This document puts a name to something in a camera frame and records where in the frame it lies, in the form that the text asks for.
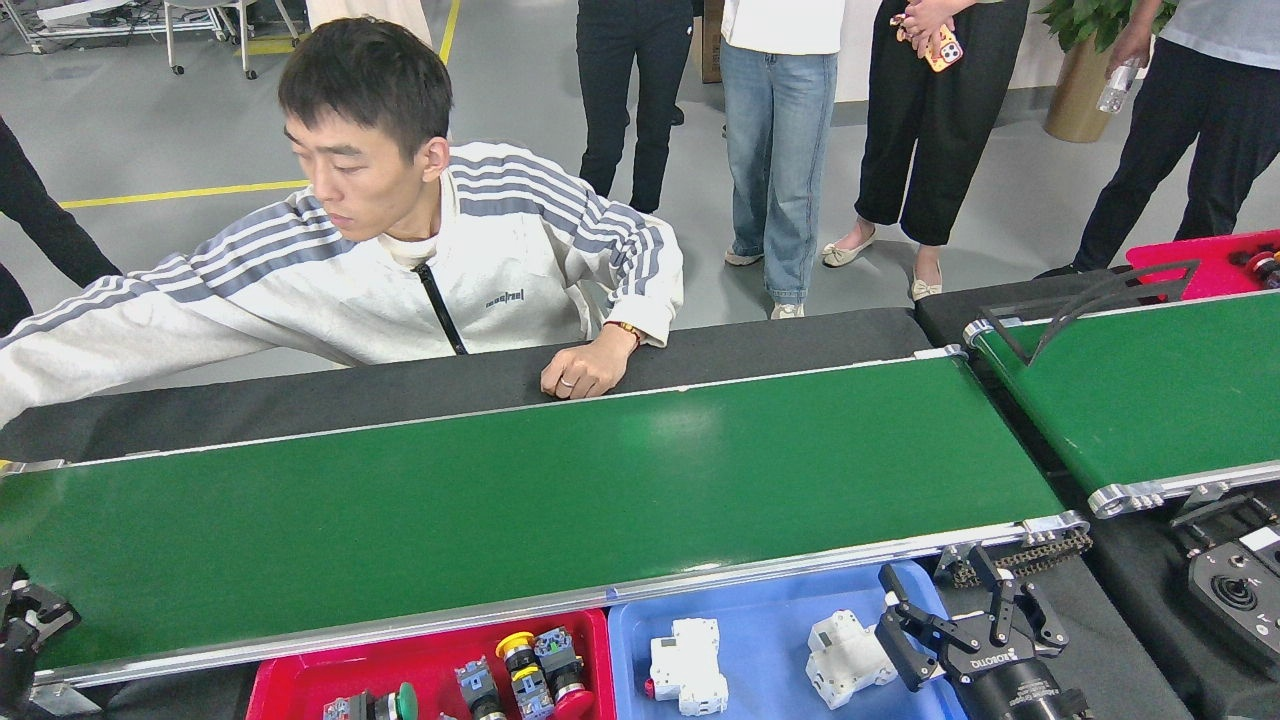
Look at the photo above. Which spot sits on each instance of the seated person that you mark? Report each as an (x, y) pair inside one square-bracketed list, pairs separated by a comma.
[(400, 270)]

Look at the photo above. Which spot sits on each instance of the blue plastic tray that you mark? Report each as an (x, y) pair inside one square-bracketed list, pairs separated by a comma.
[(770, 630)]

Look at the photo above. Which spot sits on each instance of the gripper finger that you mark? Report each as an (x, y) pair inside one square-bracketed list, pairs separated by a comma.
[(1025, 625), (40, 620), (915, 645)]

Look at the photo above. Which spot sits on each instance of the white circuit breaker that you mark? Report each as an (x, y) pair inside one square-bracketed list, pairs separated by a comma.
[(688, 665), (845, 655)]

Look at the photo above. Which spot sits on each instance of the brown cardboard box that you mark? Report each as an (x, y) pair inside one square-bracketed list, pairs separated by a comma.
[(711, 40)]

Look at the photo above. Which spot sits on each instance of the green conveyor with black guide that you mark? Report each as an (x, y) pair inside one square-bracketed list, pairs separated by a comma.
[(1130, 400)]

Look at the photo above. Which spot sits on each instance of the potted green plant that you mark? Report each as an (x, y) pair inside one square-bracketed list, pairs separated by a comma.
[(1078, 100)]

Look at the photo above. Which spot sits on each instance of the person's left hand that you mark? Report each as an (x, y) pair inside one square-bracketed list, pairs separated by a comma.
[(590, 365)]

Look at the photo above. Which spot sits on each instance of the metal cart on wheels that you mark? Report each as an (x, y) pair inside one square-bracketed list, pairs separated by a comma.
[(60, 12)]

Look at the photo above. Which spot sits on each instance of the yellow push button switch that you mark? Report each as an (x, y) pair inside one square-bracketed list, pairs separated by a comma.
[(527, 690)]

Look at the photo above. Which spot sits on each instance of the long green conveyor belt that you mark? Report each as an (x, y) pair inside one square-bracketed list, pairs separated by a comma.
[(550, 500)]

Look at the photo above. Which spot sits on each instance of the small red plastic bin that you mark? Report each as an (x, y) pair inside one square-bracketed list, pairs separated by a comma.
[(1210, 255)]

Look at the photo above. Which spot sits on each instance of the clear water bottle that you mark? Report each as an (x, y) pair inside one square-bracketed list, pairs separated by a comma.
[(1118, 87)]

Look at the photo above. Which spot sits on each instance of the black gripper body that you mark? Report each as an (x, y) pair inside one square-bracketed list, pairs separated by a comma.
[(15, 685), (1010, 685)]

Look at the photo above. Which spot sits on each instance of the black joystick controller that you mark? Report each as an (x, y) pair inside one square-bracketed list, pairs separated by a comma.
[(1235, 590)]

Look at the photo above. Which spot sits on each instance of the red push button switch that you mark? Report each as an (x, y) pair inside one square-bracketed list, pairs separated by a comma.
[(555, 648)]

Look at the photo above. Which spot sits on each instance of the red plastic tray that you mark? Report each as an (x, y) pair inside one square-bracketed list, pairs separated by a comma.
[(300, 670)]

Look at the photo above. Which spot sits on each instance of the black triangular guide frame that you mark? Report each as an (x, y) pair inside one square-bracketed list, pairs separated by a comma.
[(1028, 355)]

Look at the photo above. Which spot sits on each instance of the green push button switch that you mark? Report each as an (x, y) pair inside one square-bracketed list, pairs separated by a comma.
[(477, 680), (405, 702)]

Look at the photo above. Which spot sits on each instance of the smartphone in patterned case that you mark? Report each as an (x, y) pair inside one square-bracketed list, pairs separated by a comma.
[(943, 48)]

